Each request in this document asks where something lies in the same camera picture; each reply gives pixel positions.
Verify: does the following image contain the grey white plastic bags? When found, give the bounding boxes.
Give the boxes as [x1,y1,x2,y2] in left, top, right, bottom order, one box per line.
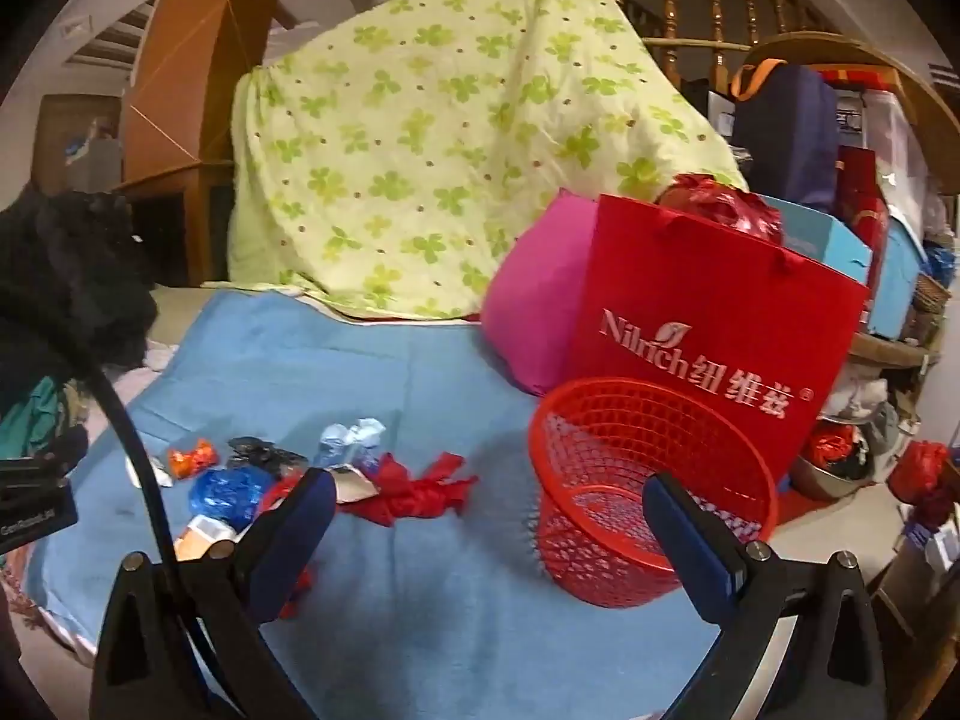
[821,379,901,436]

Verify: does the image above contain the teal cloth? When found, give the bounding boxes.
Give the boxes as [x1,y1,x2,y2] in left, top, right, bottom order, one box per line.
[0,375,83,458]

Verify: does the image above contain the red gift box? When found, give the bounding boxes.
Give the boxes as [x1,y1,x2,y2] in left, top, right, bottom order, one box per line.
[836,146,890,256]

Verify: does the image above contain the orange wooden cabinet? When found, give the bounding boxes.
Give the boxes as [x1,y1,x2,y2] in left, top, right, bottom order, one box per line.
[120,0,323,286]

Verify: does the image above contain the clear plastic storage box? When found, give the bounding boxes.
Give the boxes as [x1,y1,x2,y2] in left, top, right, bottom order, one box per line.
[829,79,931,233]

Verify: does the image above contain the red plastic mesh basket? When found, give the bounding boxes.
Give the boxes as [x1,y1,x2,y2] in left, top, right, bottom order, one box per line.
[527,377,781,610]

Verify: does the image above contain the black fluffy cloth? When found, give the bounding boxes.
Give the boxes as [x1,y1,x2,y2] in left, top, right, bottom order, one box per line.
[0,184,158,421]

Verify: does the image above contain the shiny red plastic bag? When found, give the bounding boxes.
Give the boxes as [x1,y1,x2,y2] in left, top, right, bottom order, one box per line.
[656,172,785,245]

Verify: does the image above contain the blue plastic bag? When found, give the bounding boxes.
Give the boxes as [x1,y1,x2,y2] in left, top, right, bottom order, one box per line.
[187,465,275,533]

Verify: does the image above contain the white orange packet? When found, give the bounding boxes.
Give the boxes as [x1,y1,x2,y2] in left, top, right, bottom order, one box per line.
[174,514,237,562]

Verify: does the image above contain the red paper gift bag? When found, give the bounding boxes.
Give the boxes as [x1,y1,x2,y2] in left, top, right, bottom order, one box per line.
[566,193,871,488]

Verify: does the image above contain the red floor mat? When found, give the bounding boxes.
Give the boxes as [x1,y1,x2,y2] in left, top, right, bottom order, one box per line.
[780,487,826,526]

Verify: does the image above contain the black plastic bag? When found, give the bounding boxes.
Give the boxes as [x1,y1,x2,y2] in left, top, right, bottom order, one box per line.
[227,435,308,481]

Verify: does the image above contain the green floral quilt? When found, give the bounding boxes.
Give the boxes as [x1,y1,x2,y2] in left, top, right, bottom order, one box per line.
[225,0,751,323]

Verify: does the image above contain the red bag in basin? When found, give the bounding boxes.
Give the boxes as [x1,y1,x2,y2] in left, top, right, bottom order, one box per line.
[806,424,856,466]

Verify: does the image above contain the metal basin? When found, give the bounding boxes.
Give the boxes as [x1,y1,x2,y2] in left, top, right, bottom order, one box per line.
[795,450,871,500]

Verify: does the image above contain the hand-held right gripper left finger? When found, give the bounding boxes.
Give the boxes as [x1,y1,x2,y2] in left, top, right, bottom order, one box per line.
[90,467,338,720]

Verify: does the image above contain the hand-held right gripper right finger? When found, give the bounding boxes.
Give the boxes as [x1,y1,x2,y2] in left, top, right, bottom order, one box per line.
[643,472,910,720]

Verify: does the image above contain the wooden shelf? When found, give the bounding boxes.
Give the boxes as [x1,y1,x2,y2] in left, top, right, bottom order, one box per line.
[851,330,942,368]

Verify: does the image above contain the silver blue foil wrapper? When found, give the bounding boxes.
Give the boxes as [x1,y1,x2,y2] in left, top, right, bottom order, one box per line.
[313,418,387,473]

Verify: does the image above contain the wicker basket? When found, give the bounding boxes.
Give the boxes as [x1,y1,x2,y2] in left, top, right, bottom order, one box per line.
[911,274,953,316]

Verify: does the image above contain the light blue cardboard box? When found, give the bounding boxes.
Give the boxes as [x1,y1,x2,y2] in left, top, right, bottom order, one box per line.
[757,195,875,286]

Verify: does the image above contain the blue blanket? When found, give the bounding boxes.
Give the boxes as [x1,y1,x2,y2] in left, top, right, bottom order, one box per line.
[22,289,721,717]

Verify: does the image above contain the orange candy wrapper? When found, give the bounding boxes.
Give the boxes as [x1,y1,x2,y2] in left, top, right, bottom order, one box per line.
[166,439,220,479]

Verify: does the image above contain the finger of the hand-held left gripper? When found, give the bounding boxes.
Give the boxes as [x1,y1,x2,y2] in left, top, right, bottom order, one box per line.
[34,424,91,477]

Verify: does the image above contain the pink pillow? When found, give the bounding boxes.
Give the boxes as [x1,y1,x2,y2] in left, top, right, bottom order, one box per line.
[480,191,601,398]

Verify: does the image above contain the wooden door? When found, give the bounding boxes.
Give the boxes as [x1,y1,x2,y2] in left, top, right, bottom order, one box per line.
[34,94,125,192]

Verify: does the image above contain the navy bag with orange handles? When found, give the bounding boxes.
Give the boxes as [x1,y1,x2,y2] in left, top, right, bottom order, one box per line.
[731,60,841,218]

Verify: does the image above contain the wooden stair railing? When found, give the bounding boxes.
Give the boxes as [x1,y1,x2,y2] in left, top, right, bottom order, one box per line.
[585,0,833,91]

